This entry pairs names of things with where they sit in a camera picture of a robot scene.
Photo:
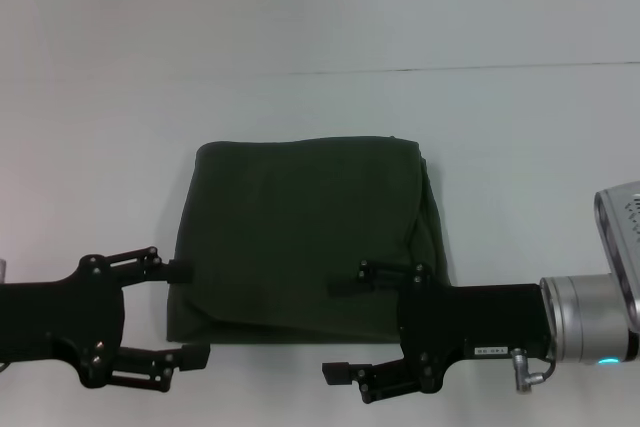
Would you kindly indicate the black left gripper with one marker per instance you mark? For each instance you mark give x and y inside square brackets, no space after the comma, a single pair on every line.
[60,322]

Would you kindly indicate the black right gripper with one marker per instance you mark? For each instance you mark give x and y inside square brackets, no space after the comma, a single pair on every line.
[475,332]

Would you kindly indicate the dark green t-shirt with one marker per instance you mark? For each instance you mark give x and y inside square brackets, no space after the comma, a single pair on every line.
[310,237]

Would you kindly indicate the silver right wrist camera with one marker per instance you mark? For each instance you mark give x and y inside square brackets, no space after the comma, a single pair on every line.
[622,242]

